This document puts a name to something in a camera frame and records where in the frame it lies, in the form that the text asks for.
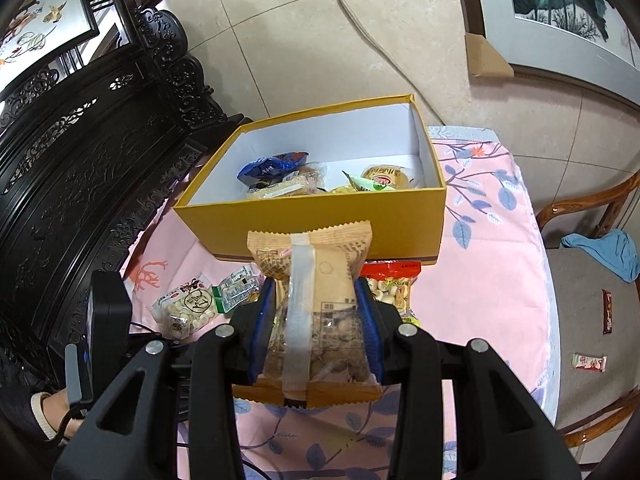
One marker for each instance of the blue cookie packet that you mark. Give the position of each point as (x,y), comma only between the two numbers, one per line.
(270,167)

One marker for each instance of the light green snack packet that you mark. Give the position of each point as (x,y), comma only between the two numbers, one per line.
(237,287)

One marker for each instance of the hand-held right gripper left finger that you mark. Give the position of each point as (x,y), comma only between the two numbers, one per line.
(264,320)

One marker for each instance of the white round-snack packet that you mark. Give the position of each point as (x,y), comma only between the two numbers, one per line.
(185,307)

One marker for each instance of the framed lotus painting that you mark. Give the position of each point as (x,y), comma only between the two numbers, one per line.
(550,0)

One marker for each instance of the person's left forearm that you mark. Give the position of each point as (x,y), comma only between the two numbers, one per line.
(42,412)

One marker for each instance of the dark carved wooden cabinet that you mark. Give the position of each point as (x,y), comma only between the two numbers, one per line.
(75,185)

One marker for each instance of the clear cracker packet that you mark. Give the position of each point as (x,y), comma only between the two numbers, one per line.
(287,186)

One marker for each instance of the white red snack packet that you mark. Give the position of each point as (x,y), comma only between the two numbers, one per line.
(590,362)

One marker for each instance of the cardboard corner protector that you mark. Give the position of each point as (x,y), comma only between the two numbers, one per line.
(482,57)

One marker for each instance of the brown snack bar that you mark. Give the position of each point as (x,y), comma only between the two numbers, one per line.
(607,312)

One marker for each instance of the wooden armchair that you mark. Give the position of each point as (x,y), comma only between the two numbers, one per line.
(575,310)

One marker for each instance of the pink floral tablecloth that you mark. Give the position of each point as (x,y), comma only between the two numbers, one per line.
(475,285)

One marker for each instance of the red-top round-snack packet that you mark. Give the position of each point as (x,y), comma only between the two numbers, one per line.
(392,287)

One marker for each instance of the brown clear-window biscuit packet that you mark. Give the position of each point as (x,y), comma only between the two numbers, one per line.
(330,270)

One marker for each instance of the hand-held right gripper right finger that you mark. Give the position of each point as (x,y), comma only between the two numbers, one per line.
(367,320)

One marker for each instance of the blue cloth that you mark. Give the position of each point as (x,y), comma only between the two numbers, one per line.
(615,255)

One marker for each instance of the yellow cardboard box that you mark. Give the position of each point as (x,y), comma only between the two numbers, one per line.
(325,225)

